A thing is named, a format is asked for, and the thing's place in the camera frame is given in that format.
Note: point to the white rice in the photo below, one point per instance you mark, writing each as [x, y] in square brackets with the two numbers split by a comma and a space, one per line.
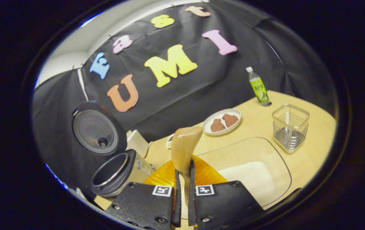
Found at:
[252, 179]

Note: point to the white divided seasoning dish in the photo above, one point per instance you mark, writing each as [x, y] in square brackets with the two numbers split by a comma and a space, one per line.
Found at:
[168, 142]

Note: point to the green label drink bottle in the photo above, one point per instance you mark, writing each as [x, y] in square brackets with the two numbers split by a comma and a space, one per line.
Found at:
[259, 91]

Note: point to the black backdrop cloth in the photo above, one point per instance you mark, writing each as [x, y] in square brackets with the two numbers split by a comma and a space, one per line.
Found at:
[185, 102]

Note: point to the white round plate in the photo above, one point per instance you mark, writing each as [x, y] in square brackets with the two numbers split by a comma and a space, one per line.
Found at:
[206, 125]

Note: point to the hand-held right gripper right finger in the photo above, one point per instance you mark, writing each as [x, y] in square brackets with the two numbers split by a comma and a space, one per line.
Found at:
[191, 204]

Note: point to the brown meat piece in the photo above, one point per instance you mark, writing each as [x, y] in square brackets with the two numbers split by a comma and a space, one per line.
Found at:
[230, 120]
[217, 125]

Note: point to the dark grey rice cooker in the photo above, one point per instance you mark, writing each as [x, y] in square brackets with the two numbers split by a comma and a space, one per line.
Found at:
[96, 131]

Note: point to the wooden spoon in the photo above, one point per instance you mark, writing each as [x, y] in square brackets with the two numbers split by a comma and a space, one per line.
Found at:
[184, 143]

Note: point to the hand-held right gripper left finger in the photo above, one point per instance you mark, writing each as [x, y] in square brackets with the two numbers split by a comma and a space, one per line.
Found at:
[178, 204]

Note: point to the clear plastic rice box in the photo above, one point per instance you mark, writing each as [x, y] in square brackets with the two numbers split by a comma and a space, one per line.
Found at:
[265, 150]

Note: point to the white toaster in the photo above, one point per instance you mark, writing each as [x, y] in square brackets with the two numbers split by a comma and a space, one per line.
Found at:
[137, 142]

